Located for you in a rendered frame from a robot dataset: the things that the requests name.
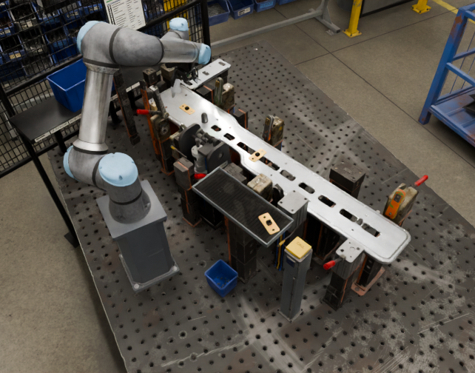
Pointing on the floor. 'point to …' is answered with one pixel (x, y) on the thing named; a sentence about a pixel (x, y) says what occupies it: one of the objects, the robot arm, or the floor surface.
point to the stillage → (466, 103)
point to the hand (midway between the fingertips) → (184, 89)
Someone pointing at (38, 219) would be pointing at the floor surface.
